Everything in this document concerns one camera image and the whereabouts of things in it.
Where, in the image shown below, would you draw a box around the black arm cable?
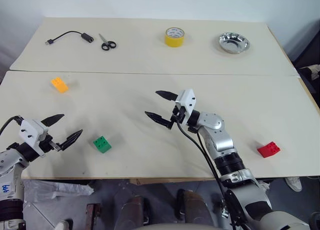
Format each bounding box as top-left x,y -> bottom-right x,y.
175,119 -> 247,230
0,116 -> 24,136

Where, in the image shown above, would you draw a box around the dark rounded shape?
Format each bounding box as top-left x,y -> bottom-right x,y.
119,195 -> 151,227
176,189 -> 211,226

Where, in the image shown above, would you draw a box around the clear plastic bag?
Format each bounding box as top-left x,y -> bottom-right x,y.
22,179 -> 94,204

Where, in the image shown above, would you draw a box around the red toy brick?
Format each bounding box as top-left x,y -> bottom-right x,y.
256,141 -> 281,159

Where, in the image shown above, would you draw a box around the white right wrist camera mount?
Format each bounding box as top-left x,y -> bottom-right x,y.
174,88 -> 197,127

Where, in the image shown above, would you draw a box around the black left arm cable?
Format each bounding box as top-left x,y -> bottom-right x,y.
0,116 -> 24,136

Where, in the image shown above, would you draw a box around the black chair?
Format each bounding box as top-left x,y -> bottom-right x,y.
290,20 -> 320,96

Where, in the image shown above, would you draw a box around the black USB adapter cable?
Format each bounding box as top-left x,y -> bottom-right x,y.
44,30 -> 95,46

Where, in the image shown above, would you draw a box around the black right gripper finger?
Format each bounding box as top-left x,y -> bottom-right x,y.
144,111 -> 174,130
155,90 -> 179,102

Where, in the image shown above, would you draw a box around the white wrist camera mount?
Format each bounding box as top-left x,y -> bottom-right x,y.
174,88 -> 197,127
19,119 -> 50,157

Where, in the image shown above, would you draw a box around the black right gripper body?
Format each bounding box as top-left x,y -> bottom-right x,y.
170,106 -> 187,130

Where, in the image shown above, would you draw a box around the black handled scissors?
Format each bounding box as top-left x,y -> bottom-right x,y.
98,33 -> 118,51

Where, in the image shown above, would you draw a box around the white shoe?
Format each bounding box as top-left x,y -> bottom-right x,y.
55,219 -> 74,230
284,176 -> 303,192

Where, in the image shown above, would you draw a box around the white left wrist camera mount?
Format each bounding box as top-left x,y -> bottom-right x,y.
19,119 -> 50,157

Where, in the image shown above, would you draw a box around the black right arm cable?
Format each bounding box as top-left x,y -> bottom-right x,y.
175,119 -> 247,230

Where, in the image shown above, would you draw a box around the green toy brick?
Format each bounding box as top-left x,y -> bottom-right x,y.
92,135 -> 113,154

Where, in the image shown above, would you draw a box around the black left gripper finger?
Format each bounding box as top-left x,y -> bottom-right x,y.
41,114 -> 65,127
58,129 -> 84,152

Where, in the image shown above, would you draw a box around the yellow tape roll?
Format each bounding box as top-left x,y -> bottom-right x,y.
164,27 -> 186,48

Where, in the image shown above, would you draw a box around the orange toy brick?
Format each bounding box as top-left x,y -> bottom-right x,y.
50,77 -> 70,94

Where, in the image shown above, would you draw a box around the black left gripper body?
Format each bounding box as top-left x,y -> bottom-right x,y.
37,134 -> 62,158

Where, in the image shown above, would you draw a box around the stainless steel bowl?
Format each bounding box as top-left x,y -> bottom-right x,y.
216,32 -> 251,54

